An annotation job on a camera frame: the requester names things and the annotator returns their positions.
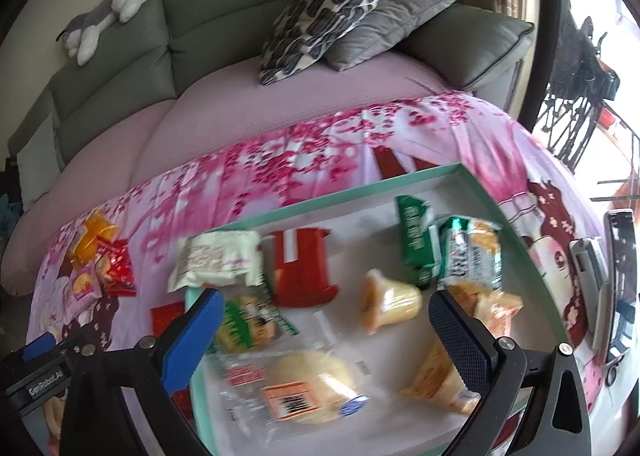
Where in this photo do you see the pink printed cartoon blanket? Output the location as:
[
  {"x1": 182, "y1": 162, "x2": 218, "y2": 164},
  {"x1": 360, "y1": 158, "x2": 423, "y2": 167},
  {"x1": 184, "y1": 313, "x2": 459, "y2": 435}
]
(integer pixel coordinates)
[{"x1": 25, "y1": 91, "x2": 608, "y2": 456}]

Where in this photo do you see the grey white plush toy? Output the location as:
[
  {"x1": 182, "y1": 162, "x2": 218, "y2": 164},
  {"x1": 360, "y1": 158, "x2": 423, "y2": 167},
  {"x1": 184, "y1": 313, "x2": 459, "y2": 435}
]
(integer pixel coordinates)
[{"x1": 56, "y1": 0, "x2": 150, "y2": 67}]

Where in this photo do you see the orange cracker packet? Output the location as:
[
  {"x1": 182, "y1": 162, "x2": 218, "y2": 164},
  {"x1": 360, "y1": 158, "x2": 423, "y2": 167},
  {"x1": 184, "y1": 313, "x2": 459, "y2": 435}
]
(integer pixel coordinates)
[{"x1": 447, "y1": 281, "x2": 524, "y2": 337}]

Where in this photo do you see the mint green cardboard box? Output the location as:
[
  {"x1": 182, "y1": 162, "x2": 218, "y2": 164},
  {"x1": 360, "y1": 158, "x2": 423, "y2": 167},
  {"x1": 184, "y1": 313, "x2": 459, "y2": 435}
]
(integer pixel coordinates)
[{"x1": 185, "y1": 162, "x2": 576, "y2": 456}]

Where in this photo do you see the grey sofa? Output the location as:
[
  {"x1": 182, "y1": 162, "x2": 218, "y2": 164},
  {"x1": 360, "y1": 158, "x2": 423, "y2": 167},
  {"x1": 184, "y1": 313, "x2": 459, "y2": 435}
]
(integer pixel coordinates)
[{"x1": 7, "y1": 0, "x2": 536, "y2": 172}]

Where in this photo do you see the light grey cushion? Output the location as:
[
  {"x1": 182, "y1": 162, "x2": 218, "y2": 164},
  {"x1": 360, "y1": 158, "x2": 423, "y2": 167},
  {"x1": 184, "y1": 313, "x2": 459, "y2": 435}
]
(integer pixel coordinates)
[{"x1": 15, "y1": 115, "x2": 64, "y2": 207}]

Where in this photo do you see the black metal drying rack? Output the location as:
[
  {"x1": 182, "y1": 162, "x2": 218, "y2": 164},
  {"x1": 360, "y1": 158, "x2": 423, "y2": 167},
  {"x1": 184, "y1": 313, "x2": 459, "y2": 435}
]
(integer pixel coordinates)
[{"x1": 537, "y1": 16, "x2": 621, "y2": 172}]

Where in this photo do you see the red white-striped snack packet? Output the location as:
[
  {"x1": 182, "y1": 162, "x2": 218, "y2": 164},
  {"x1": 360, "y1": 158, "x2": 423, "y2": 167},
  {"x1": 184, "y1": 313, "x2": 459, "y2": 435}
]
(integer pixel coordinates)
[{"x1": 262, "y1": 228, "x2": 339, "y2": 308}]

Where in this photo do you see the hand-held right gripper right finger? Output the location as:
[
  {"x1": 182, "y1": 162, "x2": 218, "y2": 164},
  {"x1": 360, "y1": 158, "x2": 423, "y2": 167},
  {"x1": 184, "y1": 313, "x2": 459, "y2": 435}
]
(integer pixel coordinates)
[{"x1": 427, "y1": 287, "x2": 592, "y2": 456}]

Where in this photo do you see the black beige patterned pillow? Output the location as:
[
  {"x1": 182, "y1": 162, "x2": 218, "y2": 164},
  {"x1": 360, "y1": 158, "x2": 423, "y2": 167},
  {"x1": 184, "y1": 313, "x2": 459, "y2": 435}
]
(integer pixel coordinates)
[{"x1": 257, "y1": 0, "x2": 396, "y2": 86}]

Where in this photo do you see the pink purple snack packet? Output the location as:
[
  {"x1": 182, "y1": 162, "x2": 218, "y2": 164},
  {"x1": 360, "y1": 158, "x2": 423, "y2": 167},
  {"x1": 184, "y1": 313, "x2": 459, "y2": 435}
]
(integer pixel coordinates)
[{"x1": 55, "y1": 263, "x2": 104, "y2": 317}]

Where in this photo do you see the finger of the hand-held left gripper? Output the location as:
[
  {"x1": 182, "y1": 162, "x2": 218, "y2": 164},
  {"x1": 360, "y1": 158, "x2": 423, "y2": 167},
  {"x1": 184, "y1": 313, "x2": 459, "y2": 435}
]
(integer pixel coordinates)
[{"x1": 0, "y1": 331, "x2": 76, "y2": 412}]

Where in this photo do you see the dark clothes pile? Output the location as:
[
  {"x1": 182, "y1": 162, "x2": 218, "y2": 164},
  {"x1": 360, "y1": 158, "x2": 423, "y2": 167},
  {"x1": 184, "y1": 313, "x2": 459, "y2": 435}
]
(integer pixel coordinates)
[{"x1": 2, "y1": 156, "x2": 22, "y2": 204}]

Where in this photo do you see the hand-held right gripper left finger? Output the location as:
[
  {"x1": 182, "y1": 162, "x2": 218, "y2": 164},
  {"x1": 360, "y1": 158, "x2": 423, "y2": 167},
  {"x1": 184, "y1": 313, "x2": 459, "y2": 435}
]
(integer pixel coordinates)
[{"x1": 59, "y1": 287, "x2": 226, "y2": 456}]

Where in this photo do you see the green yellow pastry packet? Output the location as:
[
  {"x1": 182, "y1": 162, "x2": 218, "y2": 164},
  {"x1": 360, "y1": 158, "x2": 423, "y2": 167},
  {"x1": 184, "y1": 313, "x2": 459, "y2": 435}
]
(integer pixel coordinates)
[{"x1": 212, "y1": 293, "x2": 299, "y2": 355}]

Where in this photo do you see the small yellow cake packet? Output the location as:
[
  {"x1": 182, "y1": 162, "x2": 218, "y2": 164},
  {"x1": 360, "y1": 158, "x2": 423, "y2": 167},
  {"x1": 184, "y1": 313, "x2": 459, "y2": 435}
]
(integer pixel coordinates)
[{"x1": 360, "y1": 268, "x2": 424, "y2": 335}]

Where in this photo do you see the small dark green snack packet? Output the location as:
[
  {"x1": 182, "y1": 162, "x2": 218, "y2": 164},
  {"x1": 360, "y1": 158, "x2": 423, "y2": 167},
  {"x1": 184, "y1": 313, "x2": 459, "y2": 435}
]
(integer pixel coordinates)
[{"x1": 395, "y1": 195, "x2": 444, "y2": 287}]

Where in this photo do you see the grey pillow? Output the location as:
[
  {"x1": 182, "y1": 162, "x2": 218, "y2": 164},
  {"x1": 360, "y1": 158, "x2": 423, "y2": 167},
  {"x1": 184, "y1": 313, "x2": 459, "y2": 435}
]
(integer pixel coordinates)
[{"x1": 322, "y1": 0, "x2": 470, "y2": 72}]

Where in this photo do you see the white handheld device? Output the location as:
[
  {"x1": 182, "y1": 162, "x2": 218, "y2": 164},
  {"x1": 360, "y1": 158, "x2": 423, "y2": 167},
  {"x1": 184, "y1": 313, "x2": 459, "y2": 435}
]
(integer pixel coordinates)
[{"x1": 570, "y1": 236, "x2": 609, "y2": 352}]

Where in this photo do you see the red snack packet green label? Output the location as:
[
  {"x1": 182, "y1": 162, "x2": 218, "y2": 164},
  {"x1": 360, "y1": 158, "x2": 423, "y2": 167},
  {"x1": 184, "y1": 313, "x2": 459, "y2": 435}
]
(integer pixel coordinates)
[{"x1": 97, "y1": 241, "x2": 137, "y2": 298}]

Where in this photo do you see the orange snack packet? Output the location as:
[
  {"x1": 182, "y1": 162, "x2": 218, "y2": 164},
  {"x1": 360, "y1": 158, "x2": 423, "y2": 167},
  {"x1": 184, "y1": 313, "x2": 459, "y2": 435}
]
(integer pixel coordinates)
[{"x1": 70, "y1": 210, "x2": 121, "y2": 262}]

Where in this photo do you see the green foil biscuit packet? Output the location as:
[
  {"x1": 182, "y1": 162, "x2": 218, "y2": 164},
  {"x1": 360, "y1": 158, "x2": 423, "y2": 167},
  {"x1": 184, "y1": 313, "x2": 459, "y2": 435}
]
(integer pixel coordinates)
[{"x1": 435, "y1": 216, "x2": 504, "y2": 292}]

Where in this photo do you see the white snack packet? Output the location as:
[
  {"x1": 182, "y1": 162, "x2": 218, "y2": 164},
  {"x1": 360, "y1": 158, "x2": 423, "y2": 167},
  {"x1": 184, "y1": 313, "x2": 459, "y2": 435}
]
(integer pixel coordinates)
[{"x1": 167, "y1": 230, "x2": 266, "y2": 293}]

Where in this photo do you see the clear plastic bread packet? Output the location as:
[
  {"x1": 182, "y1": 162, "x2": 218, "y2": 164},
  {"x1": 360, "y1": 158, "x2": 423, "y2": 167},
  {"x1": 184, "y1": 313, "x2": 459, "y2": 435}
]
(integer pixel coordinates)
[{"x1": 207, "y1": 346, "x2": 372, "y2": 442}]

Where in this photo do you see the red gold-patterned snack packet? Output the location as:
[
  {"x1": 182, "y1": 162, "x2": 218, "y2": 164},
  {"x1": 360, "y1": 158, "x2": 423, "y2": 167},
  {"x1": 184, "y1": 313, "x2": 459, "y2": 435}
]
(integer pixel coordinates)
[{"x1": 150, "y1": 302, "x2": 189, "y2": 339}]

